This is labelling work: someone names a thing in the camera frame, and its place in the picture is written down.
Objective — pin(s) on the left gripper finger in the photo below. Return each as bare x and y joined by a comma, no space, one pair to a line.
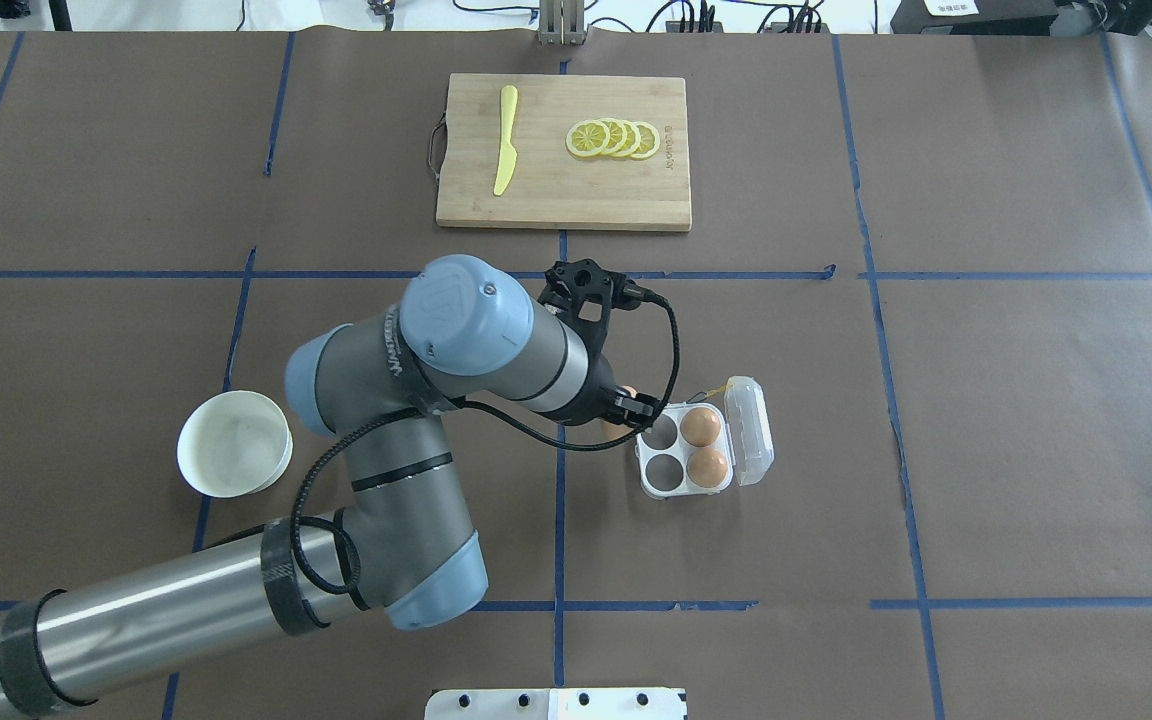
637,423
638,406

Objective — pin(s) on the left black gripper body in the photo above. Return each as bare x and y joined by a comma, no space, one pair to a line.
600,397

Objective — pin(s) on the clear plastic egg box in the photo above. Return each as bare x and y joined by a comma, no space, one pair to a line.
746,439

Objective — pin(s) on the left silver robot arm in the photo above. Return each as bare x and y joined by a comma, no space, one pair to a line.
380,520

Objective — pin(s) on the brown egg back right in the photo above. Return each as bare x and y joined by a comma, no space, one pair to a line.
701,426

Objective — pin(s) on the brown egg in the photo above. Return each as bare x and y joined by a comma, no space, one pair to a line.
701,426
708,469

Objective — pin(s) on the brown egg front right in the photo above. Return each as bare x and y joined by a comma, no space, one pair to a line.
708,469

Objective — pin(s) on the wooden cutting board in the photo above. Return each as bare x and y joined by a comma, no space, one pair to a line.
551,189

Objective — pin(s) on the yellow plastic knife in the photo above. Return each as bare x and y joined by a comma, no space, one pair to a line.
507,153

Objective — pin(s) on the yellow lemon slices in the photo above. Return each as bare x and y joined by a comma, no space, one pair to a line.
615,138

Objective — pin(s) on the white paper bowl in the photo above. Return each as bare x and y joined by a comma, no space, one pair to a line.
236,443

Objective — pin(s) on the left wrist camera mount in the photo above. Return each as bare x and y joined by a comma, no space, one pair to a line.
583,295

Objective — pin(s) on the aluminium frame post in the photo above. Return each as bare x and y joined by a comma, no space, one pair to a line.
562,22

